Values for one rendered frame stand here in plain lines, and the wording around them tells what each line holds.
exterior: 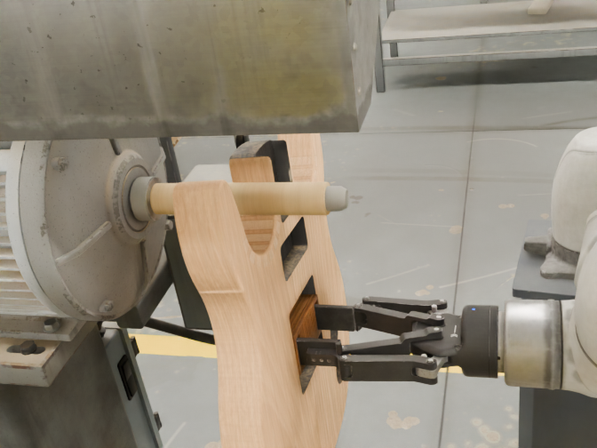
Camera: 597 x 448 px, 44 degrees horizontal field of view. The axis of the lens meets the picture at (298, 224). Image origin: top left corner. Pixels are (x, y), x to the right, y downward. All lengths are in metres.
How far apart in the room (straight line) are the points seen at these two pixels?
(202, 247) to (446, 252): 2.33
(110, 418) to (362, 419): 1.25
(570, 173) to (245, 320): 0.91
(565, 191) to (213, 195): 0.97
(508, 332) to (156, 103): 0.42
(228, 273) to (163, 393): 1.85
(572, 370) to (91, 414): 0.62
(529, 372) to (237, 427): 0.29
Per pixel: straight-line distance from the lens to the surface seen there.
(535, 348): 0.76
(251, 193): 0.72
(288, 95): 0.50
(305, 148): 0.89
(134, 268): 0.81
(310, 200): 0.70
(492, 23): 4.61
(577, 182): 1.47
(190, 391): 2.46
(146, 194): 0.76
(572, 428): 1.76
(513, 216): 3.16
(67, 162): 0.70
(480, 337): 0.77
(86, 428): 1.06
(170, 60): 0.52
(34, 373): 0.83
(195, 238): 0.63
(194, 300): 1.09
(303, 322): 0.82
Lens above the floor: 1.58
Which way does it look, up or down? 30 degrees down
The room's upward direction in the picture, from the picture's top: 9 degrees counter-clockwise
